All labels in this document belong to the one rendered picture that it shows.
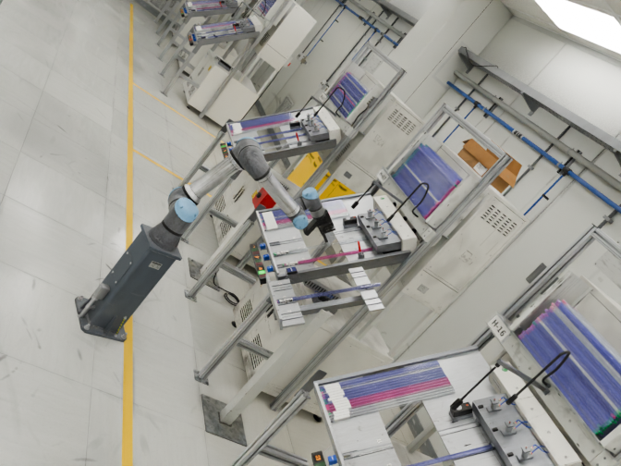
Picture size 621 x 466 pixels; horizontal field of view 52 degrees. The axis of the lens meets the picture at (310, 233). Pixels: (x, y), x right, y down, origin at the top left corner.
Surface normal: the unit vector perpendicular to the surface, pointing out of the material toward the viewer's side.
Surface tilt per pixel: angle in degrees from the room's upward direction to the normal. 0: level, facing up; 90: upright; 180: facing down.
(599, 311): 90
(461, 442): 44
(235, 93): 90
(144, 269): 90
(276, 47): 90
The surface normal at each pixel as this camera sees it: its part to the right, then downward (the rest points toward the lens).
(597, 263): -0.74, -0.46
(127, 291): 0.41, 0.60
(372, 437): -0.07, -0.84
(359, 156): 0.23, 0.51
